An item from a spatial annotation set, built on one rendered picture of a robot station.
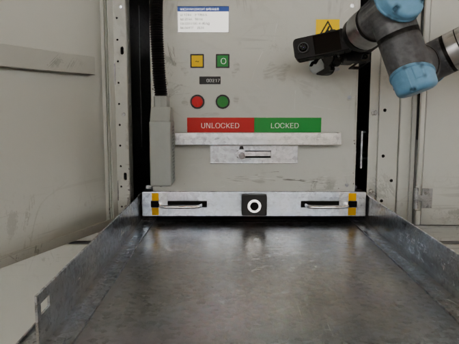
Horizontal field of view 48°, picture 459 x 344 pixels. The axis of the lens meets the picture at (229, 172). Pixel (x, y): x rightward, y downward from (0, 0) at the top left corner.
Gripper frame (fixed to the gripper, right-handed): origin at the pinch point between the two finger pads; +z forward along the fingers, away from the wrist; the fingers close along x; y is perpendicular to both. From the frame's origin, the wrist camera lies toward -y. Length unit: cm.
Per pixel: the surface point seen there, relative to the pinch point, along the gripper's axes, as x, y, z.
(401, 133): -16.2, 22.3, 0.2
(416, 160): -22.8, 25.3, 0.1
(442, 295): -49, -1, -38
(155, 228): -35, -36, 15
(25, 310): -52, -67, 34
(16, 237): -35, -65, 1
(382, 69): -1.3, 17.2, -2.4
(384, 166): -23.7, 18.6, 3.3
